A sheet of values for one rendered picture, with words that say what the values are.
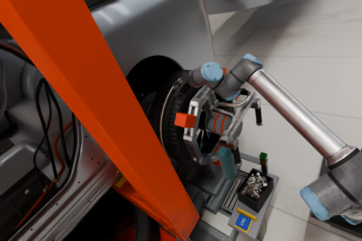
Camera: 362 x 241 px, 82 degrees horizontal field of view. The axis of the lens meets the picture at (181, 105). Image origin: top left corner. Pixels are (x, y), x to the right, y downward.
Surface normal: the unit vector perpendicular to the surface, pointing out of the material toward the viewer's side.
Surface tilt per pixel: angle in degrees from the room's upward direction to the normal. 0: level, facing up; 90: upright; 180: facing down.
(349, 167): 44
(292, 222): 0
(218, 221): 0
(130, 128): 90
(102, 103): 90
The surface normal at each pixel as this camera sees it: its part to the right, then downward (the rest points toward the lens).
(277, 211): -0.29, -0.76
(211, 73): 0.41, -0.15
